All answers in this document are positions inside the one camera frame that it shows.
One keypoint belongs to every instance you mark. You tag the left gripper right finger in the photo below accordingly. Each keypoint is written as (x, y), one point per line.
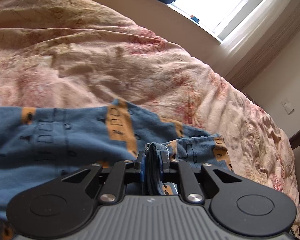
(164, 165)

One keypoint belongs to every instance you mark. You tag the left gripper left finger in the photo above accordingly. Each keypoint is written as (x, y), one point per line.
(140, 169)

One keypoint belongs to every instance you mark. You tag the blue orange patterned pants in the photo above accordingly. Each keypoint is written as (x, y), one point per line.
(41, 144)

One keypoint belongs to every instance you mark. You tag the small blue red box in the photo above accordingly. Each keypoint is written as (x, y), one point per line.
(194, 18)

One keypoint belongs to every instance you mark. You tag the beige curtain right of window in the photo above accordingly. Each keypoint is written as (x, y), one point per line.
(271, 43)

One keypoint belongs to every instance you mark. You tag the pink floral bed quilt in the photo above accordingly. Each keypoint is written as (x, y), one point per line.
(72, 54)

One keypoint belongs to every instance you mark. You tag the white framed window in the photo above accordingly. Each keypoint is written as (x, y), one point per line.
(218, 17)

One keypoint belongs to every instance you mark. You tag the white wall switch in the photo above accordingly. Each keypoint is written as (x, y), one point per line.
(287, 106)

